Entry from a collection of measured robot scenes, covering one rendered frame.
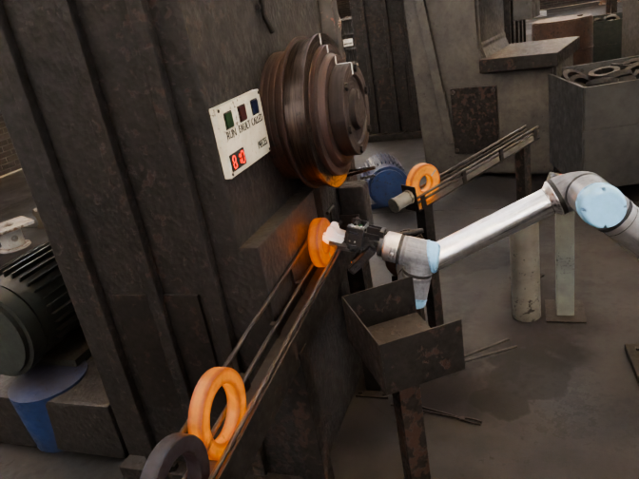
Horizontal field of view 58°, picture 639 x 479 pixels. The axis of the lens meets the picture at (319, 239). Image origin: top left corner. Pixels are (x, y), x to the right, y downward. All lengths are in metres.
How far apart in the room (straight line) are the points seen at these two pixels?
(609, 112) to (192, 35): 2.82
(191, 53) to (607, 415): 1.74
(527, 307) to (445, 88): 2.30
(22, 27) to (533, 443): 1.94
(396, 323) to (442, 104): 3.13
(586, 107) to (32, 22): 2.95
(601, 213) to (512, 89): 2.74
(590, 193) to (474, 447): 0.92
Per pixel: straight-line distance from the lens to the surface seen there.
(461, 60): 4.46
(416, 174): 2.29
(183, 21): 1.44
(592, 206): 1.72
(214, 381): 1.20
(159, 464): 1.08
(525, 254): 2.54
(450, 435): 2.13
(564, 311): 2.73
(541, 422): 2.19
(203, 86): 1.45
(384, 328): 1.57
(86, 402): 2.33
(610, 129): 3.82
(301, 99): 1.62
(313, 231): 1.74
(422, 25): 4.51
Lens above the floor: 1.43
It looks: 22 degrees down
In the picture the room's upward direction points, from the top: 10 degrees counter-clockwise
